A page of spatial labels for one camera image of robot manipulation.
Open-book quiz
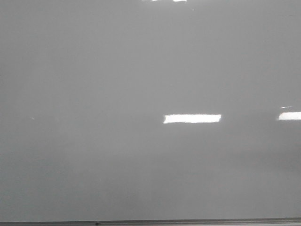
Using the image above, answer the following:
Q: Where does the white whiteboard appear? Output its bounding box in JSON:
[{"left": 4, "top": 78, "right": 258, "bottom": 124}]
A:
[{"left": 0, "top": 0, "right": 301, "bottom": 221}]

